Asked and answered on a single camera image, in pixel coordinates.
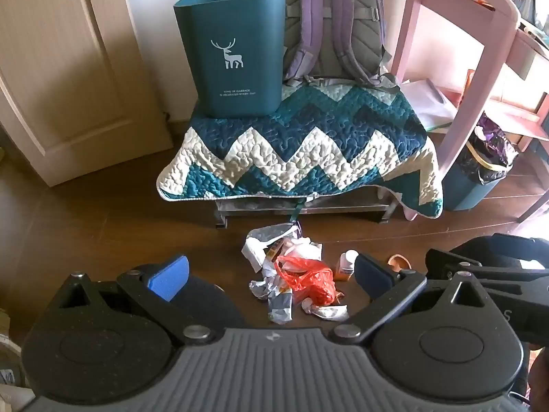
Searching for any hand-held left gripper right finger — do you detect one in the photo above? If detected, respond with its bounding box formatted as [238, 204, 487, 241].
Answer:
[331, 253, 496, 345]

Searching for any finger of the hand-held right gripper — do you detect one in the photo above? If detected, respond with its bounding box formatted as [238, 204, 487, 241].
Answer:
[448, 234, 549, 267]
[425, 248, 549, 290]

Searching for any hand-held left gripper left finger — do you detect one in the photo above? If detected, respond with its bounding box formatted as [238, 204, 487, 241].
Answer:
[58, 255, 224, 345]

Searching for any small pill bottle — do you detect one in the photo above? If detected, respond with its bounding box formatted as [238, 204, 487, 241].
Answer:
[336, 250, 359, 282]

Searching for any red plastic bag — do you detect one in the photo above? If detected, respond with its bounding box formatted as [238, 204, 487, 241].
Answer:
[274, 255, 344, 305]

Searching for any teal deer print trash bin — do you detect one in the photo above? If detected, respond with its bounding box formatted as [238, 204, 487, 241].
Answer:
[173, 0, 287, 118]

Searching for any crumpled white tissue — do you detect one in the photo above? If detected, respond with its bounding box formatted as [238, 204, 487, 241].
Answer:
[301, 299, 349, 322]

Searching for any white plastic bag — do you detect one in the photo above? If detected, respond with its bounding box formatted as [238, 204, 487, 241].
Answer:
[281, 236, 323, 262]

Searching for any teal bin with black liner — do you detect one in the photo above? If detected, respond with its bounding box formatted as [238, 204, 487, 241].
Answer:
[442, 112, 519, 212]

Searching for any crumpled printed wrapper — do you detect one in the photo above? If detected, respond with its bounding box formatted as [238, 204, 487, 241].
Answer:
[250, 262, 294, 324]

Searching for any low metal bench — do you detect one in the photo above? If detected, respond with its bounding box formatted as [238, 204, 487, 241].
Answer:
[213, 189, 397, 229]

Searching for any teal white zigzag quilt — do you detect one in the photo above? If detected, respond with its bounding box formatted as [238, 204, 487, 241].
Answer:
[155, 78, 444, 219]

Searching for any white paper bag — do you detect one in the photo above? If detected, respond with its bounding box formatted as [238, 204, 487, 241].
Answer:
[397, 78, 459, 131]

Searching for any pink desk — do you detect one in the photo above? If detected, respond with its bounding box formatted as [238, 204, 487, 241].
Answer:
[388, 0, 549, 224]

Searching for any cream wooden door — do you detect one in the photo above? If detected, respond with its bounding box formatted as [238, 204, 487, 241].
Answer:
[0, 0, 174, 187]

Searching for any purple grey backpack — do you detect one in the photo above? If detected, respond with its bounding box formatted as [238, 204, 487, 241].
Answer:
[268, 0, 401, 91]

